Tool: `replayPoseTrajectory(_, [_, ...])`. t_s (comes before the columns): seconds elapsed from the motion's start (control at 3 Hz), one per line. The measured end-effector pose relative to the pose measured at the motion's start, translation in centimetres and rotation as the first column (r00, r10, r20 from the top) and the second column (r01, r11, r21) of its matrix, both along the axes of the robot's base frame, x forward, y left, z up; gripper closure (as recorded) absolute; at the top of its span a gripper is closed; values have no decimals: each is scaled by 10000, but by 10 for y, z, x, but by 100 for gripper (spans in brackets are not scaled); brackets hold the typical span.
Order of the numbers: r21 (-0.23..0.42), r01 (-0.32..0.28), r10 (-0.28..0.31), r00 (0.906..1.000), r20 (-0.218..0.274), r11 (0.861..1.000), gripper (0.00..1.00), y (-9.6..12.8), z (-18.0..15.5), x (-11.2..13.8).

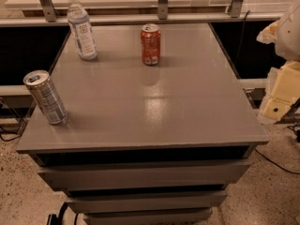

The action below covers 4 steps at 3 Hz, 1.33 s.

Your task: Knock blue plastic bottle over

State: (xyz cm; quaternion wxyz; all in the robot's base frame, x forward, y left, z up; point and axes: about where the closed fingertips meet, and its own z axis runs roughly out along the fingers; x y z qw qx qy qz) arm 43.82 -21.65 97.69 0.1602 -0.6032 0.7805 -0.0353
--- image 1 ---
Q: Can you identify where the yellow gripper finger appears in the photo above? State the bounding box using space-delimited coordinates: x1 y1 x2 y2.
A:
260 61 300 122
256 21 278 44

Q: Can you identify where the clear blue-labelled plastic bottle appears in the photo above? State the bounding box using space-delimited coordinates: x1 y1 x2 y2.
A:
67 0 98 60

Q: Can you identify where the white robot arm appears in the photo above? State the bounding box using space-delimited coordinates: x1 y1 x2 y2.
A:
257 0 300 125

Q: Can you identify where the red soda can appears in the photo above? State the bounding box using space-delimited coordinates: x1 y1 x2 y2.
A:
141 23 161 66

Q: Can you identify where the grey drawer cabinet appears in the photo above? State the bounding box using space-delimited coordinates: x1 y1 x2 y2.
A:
17 23 268 225

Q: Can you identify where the silver energy drink can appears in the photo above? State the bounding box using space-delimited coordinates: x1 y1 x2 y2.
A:
23 70 68 125

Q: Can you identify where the metal railing frame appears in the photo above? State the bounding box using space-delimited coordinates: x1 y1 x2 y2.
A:
0 0 283 25

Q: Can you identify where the black floor cable right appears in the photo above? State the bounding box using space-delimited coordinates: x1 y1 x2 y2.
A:
254 148 300 175

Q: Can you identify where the black floor cable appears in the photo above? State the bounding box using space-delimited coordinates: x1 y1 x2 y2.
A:
254 148 300 175
0 122 23 143

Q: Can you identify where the black floor cable left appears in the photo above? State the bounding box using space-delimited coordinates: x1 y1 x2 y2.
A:
0 122 23 143

